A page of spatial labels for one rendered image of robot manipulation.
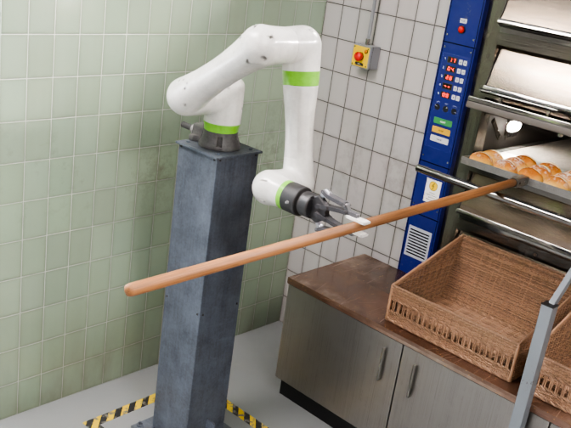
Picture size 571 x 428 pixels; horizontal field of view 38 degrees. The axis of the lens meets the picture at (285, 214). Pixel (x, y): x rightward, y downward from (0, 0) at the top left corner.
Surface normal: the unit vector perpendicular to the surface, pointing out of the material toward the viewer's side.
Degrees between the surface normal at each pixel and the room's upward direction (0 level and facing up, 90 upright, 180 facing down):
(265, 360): 0
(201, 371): 90
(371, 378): 90
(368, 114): 90
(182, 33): 90
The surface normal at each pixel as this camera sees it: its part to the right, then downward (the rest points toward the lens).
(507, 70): -0.60, -0.18
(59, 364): 0.71, 0.33
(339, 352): -0.69, 0.15
